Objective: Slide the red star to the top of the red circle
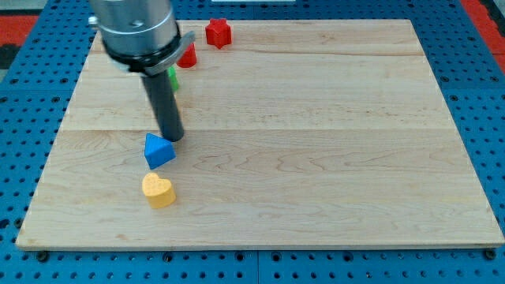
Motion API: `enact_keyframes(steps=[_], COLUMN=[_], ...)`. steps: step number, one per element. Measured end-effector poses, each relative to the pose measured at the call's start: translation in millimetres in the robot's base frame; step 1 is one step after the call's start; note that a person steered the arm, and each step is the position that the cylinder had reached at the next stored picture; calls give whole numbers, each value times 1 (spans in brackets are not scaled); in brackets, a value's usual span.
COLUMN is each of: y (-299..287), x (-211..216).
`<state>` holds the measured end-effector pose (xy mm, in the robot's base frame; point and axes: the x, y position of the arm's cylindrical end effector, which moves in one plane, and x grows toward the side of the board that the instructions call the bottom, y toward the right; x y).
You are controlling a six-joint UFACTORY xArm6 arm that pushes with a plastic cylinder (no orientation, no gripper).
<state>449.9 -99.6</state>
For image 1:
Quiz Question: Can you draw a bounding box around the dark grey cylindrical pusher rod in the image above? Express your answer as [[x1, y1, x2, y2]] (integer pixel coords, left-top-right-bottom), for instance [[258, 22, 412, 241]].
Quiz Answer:
[[142, 70, 185, 142]]

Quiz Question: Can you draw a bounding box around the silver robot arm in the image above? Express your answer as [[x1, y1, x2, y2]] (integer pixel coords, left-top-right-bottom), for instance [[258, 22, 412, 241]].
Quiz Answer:
[[88, 0, 196, 142]]

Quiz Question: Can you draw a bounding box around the red circle block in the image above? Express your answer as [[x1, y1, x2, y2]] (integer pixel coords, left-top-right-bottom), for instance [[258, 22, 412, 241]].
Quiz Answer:
[[177, 43, 197, 68]]

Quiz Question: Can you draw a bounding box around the red star block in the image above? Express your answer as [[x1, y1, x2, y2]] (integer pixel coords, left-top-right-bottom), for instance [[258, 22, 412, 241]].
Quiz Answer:
[[205, 18, 233, 49]]

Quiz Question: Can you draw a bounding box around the green block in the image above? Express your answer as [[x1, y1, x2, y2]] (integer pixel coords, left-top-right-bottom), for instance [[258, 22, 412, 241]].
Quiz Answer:
[[167, 66, 179, 92]]

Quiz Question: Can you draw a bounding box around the blue triangle block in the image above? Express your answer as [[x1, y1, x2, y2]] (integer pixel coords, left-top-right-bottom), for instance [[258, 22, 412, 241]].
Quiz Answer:
[[144, 133, 176, 170]]

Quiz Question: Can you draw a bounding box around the yellow heart block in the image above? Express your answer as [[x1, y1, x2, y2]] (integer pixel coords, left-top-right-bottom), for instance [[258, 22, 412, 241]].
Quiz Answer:
[[141, 173, 177, 209]]

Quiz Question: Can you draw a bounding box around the light wooden board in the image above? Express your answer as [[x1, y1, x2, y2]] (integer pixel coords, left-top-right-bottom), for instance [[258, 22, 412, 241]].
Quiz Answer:
[[17, 20, 504, 252]]

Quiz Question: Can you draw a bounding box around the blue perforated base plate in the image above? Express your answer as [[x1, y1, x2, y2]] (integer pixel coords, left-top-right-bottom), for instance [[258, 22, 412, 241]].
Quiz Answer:
[[1, 1, 504, 283]]

